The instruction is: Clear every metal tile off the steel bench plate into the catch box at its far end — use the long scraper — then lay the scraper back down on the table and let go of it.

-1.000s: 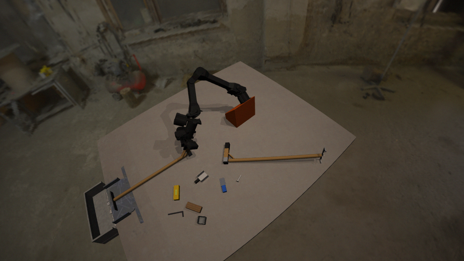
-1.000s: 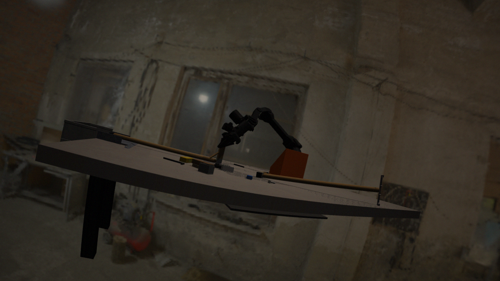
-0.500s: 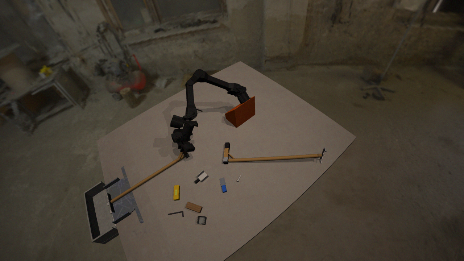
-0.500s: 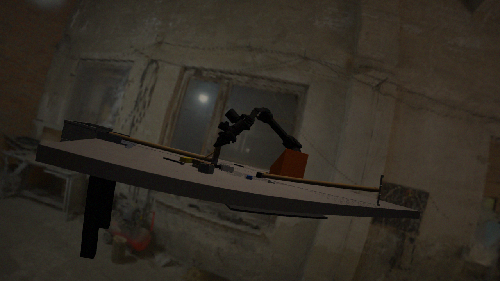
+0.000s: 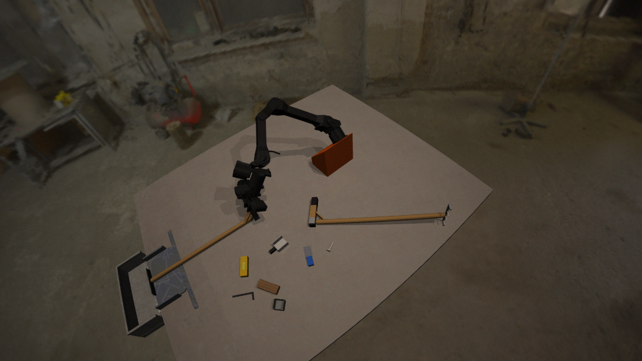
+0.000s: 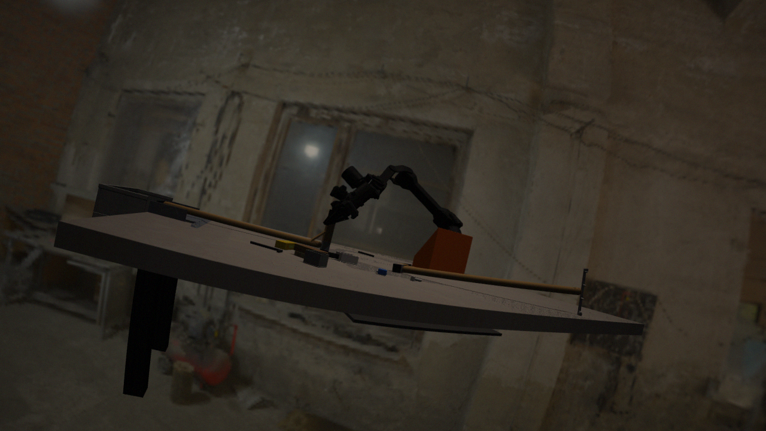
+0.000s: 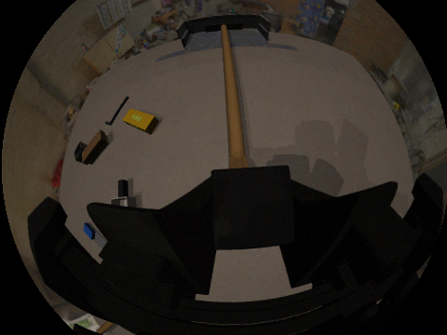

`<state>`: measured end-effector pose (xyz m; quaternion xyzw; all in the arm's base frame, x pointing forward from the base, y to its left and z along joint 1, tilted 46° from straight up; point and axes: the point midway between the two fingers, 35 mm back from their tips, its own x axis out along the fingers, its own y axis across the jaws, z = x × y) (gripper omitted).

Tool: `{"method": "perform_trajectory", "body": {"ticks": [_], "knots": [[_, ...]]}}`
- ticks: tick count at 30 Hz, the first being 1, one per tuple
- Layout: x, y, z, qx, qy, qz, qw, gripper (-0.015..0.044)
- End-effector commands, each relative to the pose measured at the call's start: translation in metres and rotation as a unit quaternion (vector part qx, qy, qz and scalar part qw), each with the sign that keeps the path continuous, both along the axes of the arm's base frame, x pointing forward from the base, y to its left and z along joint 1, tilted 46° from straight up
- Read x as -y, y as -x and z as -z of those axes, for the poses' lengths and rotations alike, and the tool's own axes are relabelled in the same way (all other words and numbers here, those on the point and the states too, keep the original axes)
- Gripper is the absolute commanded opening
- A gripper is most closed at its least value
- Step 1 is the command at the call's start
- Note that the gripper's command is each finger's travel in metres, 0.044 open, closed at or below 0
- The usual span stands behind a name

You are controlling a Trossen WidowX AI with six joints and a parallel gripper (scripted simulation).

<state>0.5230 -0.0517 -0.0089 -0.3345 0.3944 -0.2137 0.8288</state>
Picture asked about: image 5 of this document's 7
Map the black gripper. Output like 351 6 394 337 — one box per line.
237 179 268 213

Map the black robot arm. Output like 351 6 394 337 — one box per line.
233 97 348 200

